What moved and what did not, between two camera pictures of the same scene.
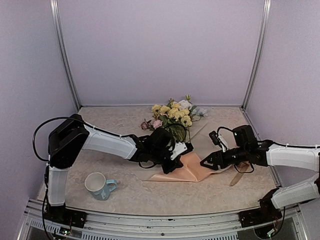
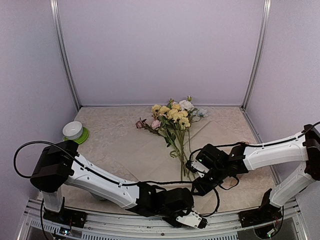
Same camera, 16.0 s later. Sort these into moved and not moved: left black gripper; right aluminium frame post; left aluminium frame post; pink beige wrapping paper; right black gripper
Moved: pink beige wrapping paper; left black gripper; right black gripper
Not moved: right aluminium frame post; left aluminium frame post
